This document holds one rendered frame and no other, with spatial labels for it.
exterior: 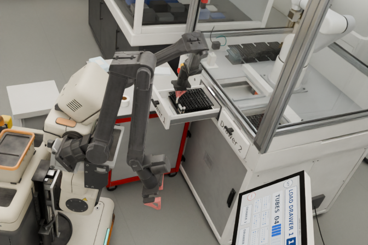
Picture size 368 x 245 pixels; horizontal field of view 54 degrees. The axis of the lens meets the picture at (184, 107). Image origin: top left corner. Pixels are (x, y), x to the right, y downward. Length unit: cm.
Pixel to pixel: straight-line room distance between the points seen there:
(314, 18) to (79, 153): 100
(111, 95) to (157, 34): 172
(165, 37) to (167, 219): 135
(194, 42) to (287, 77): 44
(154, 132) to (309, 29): 128
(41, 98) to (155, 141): 77
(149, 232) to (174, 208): 27
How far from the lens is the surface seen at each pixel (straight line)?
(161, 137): 246
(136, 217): 264
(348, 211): 324
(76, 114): 140
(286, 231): 136
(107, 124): 121
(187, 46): 147
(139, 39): 277
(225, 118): 206
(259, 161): 191
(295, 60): 159
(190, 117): 207
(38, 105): 227
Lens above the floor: 217
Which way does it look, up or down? 38 degrees down
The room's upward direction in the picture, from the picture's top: 12 degrees clockwise
